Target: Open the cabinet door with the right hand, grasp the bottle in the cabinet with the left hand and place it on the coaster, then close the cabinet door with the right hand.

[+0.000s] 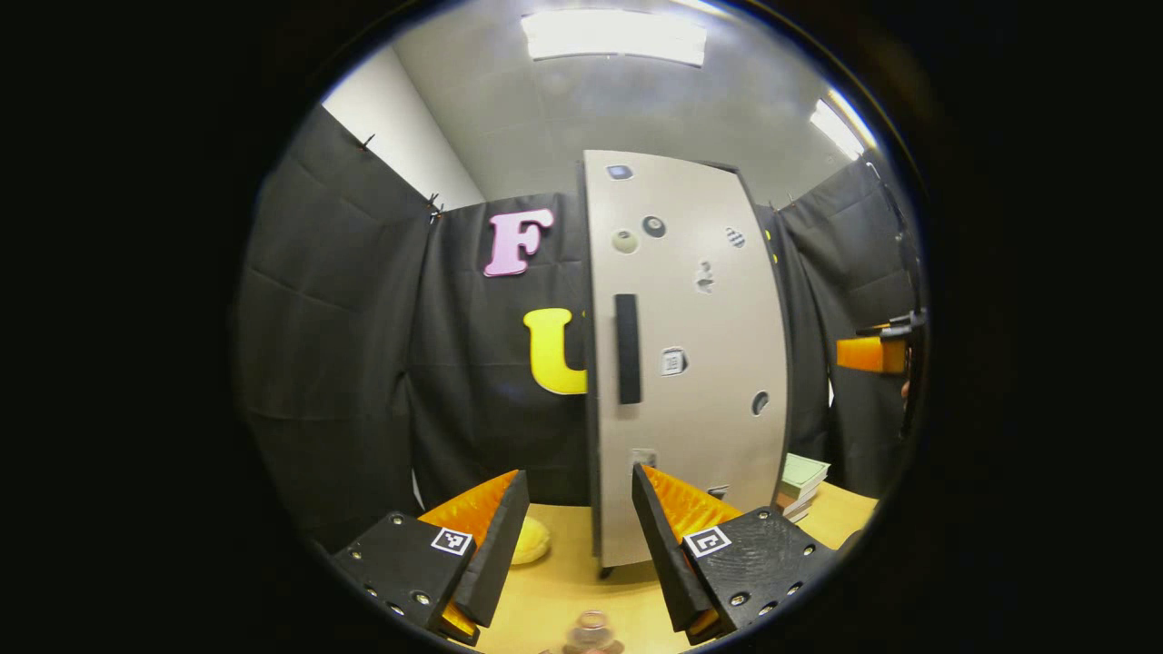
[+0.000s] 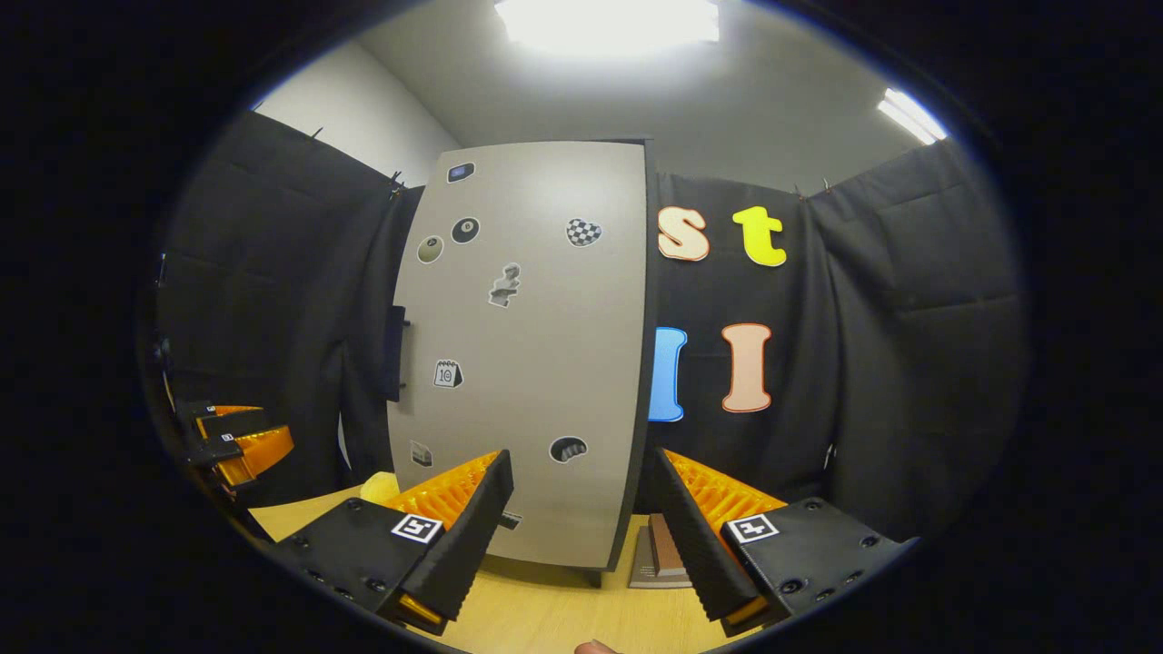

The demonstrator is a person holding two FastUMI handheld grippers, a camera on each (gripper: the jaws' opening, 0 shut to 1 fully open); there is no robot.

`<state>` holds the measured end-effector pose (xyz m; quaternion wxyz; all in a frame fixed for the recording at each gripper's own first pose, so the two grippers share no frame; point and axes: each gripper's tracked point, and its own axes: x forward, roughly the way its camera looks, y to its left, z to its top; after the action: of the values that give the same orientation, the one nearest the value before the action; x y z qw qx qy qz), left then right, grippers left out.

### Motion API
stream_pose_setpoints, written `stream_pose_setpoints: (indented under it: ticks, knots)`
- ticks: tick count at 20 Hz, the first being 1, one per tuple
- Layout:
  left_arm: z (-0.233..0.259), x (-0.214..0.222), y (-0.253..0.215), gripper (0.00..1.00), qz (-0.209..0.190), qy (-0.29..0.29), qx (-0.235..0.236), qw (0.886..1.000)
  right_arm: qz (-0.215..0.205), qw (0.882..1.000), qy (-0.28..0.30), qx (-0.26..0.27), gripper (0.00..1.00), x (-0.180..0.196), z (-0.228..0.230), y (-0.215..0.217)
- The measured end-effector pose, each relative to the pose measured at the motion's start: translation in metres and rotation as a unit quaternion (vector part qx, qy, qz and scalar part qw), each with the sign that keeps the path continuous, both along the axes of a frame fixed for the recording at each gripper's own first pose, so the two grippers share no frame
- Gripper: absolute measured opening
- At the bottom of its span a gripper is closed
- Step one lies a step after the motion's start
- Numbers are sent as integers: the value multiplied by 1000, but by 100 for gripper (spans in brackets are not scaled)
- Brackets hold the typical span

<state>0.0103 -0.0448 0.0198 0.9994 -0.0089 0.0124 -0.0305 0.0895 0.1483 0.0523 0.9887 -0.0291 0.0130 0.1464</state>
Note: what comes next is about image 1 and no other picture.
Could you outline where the black backdrop cloth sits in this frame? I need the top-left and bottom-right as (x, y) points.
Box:
(234, 104), (924, 555)

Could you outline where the clear plastic bottle red label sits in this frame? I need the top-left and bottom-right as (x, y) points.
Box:
(563, 610), (626, 654)

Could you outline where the grey cabinet door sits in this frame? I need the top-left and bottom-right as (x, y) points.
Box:
(584, 150), (791, 570)

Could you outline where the narrow ceiling light panel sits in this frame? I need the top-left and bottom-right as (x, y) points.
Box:
(809, 88), (879, 163)

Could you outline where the dark grey cabinet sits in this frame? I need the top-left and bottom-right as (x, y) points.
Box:
(578, 150), (794, 580)

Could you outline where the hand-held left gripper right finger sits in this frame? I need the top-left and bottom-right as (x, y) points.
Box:
(631, 463), (841, 646)

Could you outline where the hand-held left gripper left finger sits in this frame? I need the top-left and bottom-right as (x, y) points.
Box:
(329, 470), (531, 648)

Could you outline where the black door handle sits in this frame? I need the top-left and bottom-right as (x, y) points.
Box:
(614, 293), (643, 406)

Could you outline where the yellow round plush cushion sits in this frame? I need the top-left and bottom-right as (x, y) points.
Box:
(511, 516), (552, 567)

